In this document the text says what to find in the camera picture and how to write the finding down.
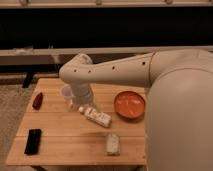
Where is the dark red chip bag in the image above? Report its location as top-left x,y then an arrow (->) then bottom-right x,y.
32,92 -> 43,110

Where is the white sponge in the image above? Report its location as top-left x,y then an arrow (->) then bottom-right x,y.
106,133 -> 120,155

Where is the black rectangular box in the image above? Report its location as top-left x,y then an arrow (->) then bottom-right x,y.
24,129 -> 42,155

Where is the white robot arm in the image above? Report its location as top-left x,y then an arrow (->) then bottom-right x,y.
59,49 -> 213,171

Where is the wooden table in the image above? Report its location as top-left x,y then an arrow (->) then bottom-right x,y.
6,78 -> 146,166

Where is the white plastic bottle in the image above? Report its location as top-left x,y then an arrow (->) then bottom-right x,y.
78,106 -> 112,128

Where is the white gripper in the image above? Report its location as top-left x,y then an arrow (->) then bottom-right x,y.
70,83 -> 93,105

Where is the orange ceramic bowl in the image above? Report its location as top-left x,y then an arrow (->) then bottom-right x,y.
114,91 -> 145,119

